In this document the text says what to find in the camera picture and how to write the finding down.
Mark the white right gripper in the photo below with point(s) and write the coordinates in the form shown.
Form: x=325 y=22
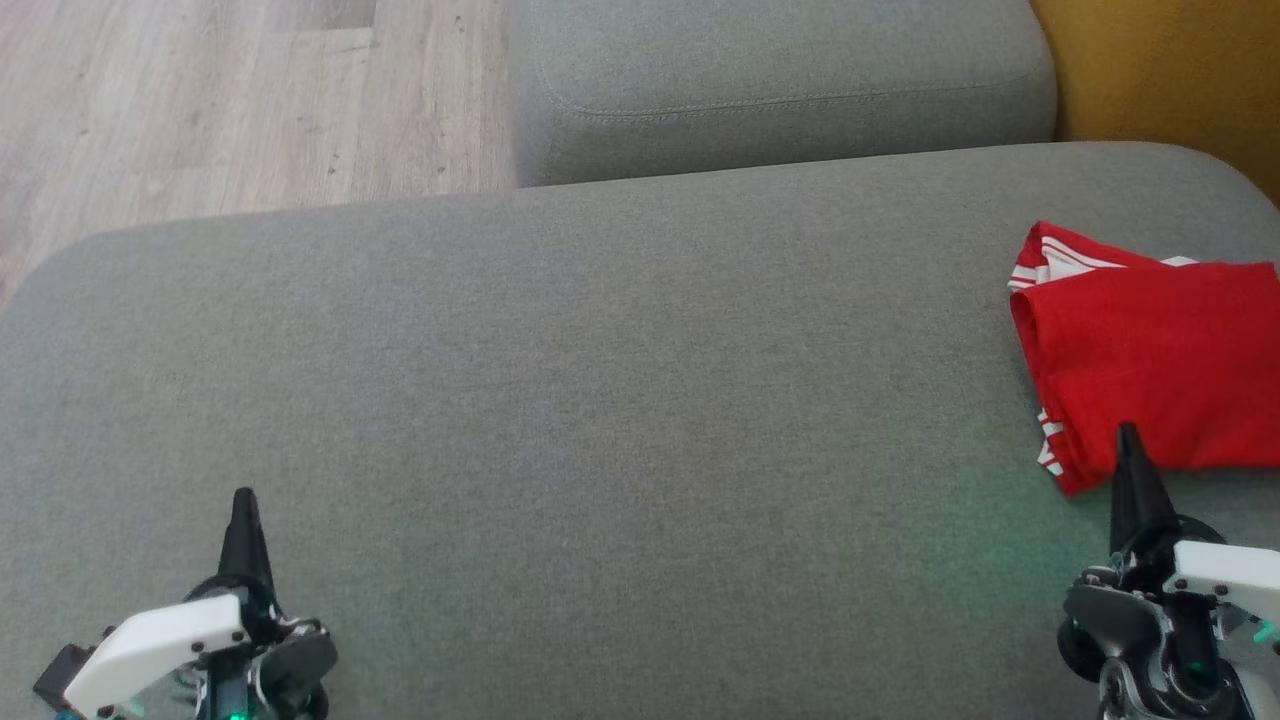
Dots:
x=1225 y=580

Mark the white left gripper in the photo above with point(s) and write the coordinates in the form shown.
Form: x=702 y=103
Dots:
x=160 y=645

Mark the red jersey with black lettering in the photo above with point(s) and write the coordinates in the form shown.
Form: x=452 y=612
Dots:
x=1170 y=370

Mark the large grey sofa seat cushion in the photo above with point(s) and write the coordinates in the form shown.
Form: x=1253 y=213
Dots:
x=600 y=400

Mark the small grey sofa cushion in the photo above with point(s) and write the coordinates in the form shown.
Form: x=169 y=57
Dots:
x=780 y=80

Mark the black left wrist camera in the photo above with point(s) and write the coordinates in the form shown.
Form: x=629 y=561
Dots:
x=62 y=680

